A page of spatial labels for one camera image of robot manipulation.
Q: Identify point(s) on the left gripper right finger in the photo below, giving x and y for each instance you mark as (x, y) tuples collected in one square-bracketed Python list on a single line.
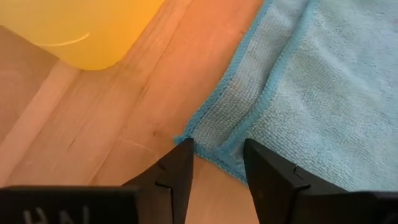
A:
[(295, 199)]

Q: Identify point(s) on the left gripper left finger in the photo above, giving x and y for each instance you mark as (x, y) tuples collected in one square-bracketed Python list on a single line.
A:
[(161, 193)]

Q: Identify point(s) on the blue microfiber towel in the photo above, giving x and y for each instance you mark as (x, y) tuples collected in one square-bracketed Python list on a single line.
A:
[(311, 93)]

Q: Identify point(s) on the yellow translucent plastic bin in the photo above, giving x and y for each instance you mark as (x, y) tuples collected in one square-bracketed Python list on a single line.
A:
[(77, 28)]

